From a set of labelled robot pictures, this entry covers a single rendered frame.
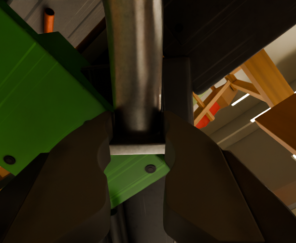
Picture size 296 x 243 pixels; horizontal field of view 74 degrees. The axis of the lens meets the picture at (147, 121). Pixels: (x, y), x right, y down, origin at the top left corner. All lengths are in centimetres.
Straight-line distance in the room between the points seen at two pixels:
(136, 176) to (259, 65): 83
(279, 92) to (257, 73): 13
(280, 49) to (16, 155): 979
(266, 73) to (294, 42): 910
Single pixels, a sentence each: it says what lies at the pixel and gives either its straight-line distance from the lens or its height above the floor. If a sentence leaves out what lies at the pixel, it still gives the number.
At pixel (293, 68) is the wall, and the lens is 1009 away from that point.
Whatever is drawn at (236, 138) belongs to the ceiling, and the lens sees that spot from 771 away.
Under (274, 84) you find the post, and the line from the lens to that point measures 98.
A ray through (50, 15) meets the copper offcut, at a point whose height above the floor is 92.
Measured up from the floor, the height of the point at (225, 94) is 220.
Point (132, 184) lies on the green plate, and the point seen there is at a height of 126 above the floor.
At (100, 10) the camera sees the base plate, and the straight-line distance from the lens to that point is 75.
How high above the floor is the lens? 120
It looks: 6 degrees up
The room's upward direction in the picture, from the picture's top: 140 degrees clockwise
